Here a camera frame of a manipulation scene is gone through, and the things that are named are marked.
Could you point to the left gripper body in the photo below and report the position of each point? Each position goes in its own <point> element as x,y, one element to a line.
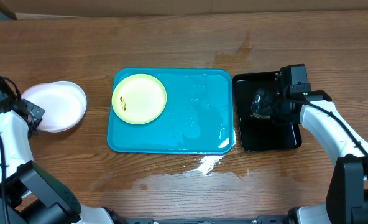
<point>38,116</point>

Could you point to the teal plastic tray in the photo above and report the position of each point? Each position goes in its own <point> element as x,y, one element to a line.
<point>197,119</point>

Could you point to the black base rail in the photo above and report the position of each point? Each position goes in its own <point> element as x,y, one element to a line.
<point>262,219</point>

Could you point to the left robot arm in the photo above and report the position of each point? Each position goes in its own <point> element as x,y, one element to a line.
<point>28,194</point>

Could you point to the green yellow sponge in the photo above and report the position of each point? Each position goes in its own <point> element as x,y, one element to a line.
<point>260,116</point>

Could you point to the white plate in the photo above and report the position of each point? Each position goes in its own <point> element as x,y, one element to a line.
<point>57,101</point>
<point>81,99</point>

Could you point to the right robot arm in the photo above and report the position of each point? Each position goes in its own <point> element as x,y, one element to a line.
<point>347,197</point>

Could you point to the yellow plate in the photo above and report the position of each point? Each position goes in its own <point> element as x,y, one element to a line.
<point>139,99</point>

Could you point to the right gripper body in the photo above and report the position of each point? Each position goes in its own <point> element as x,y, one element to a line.
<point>272,107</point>

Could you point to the black rectangular tray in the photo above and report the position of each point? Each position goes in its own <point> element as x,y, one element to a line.
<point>261,134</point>

